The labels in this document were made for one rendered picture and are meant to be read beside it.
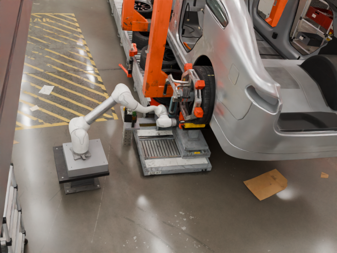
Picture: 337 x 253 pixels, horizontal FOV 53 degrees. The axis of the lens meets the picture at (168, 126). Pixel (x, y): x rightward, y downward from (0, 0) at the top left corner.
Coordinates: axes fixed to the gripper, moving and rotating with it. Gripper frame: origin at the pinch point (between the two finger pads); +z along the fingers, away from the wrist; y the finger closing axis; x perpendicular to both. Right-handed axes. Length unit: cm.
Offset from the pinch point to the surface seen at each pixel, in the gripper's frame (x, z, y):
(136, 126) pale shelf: -1, -59, -25
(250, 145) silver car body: -31, 24, 82
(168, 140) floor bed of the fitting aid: -18, -10, -65
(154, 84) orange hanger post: 50, -32, -40
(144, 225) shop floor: -104, -64, 14
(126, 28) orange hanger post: 176, -35, -187
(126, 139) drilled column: -14, -65, -62
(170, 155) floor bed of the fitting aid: -37, -16, -42
